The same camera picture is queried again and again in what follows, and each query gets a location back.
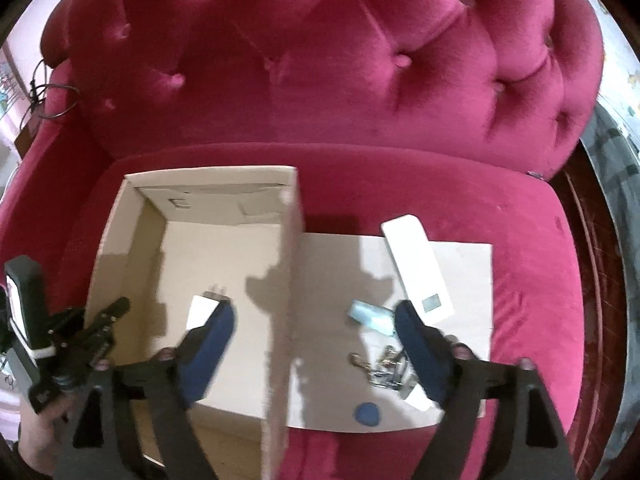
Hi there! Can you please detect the light blue card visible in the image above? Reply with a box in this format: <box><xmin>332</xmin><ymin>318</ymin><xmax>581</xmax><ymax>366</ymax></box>
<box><xmin>348</xmin><ymin>300</ymin><xmax>396</xmax><ymax>336</ymax></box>

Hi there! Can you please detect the brown tag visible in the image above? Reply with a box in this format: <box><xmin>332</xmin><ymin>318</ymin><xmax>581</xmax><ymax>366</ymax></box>
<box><xmin>14</xmin><ymin>110</ymin><xmax>46</xmax><ymax>158</ymax></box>

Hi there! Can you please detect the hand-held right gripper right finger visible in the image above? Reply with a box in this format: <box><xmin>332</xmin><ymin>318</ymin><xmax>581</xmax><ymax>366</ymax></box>
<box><xmin>392</xmin><ymin>300</ymin><xmax>576</xmax><ymax>480</ymax></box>

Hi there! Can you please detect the grey striped blanket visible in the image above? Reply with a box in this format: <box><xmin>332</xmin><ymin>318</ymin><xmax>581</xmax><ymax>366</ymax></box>
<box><xmin>577</xmin><ymin>105</ymin><xmax>640</xmax><ymax>466</ymax></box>

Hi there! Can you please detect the small white tag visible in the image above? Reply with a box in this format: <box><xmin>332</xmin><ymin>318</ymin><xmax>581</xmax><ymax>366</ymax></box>
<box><xmin>400</xmin><ymin>377</ymin><xmax>446</xmax><ymax>411</ymax></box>

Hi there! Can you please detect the small blue round pad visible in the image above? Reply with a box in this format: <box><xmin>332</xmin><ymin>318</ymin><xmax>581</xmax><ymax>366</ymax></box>
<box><xmin>354</xmin><ymin>402</ymin><xmax>382</xmax><ymax>427</ymax></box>

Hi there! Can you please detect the bunch of metal keys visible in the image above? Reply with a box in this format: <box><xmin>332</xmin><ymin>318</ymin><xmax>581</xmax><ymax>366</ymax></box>
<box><xmin>348</xmin><ymin>342</ymin><xmax>416</xmax><ymax>391</ymax></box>

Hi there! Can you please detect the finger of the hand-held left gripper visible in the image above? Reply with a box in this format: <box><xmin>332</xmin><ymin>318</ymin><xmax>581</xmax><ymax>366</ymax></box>
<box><xmin>85</xmin><ymin>296</ymin><xmax>132</xmax><ymax>361</ymax></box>

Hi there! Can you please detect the pink cartoon curtain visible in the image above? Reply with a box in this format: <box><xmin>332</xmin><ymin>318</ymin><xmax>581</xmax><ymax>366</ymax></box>
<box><xmin>0</xmin><ymin>45</ymin><xmax>31</xmax><ymax>161</ymax></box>

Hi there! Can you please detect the black cable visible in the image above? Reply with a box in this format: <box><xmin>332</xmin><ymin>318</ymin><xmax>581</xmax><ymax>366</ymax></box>
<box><xmin>27</xmin><ymin>57</ymin><xmax>81</xmax><ymax>121</ymax></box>

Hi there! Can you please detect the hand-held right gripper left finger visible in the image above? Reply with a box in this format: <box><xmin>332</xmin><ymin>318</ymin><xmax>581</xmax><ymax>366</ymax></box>
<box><xmin>52</xmin><ymin>302</ymin><xmax>236</xmax><ymax>480</ymax></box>

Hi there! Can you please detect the white charger plug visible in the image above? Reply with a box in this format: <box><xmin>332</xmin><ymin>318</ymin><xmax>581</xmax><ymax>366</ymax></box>
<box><xmin>185</xmin><ymin>285</ymin><xmax>233</xmax><ymax>333</ymax></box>

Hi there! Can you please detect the flat cardboard sheet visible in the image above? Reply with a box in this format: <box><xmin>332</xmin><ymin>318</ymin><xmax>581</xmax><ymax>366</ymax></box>
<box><xmin>287</xmin><ymin>232</ymin><xmax>493</xmax><ymax>433</ymax></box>

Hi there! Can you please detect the cardboard box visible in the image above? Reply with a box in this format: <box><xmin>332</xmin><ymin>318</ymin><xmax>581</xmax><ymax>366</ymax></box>
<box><xmin>82</xmin><ymin>165</ymin><xmax>307</xmax><ymax>480</ymax></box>

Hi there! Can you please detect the white remote with display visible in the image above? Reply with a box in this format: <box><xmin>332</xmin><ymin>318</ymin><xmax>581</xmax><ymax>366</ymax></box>
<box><xmin>381</xmin><ymin>214</ymin><xmax>455</xmax><ymax>325</ymax></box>

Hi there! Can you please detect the red tufted velvet sofa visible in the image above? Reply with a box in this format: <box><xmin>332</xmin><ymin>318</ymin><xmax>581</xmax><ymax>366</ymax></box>
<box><xmin>0</xmin><ymin>0</ymin><xmax>606</xmax><ymax>480</ymax></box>

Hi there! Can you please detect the person's left hand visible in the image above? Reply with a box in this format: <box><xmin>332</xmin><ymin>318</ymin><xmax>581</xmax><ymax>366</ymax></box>
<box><xmin>20</xmin><ymin>400</ymin><xmax>76</xmax><ymax>471</ymax></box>

